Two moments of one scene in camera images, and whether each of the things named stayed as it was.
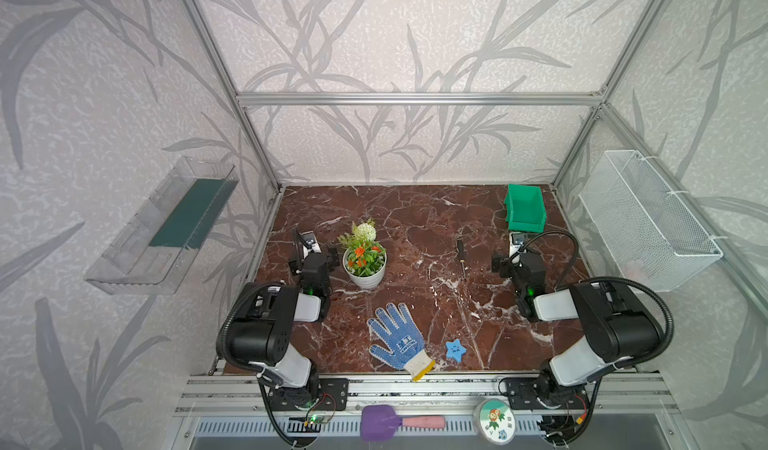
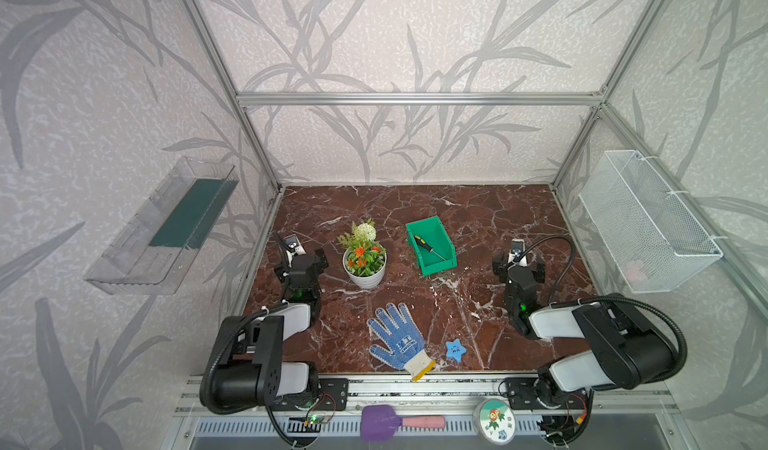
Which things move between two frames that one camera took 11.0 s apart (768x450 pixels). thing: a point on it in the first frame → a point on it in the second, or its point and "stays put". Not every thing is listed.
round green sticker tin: (494, 422) stays put
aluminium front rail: (614, 395) stays put
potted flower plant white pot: (365, 260) stays put
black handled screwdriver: (461, 254) → (425, 245)
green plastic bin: (525, 209) → (431, 245)
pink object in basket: (635, 271) stays put
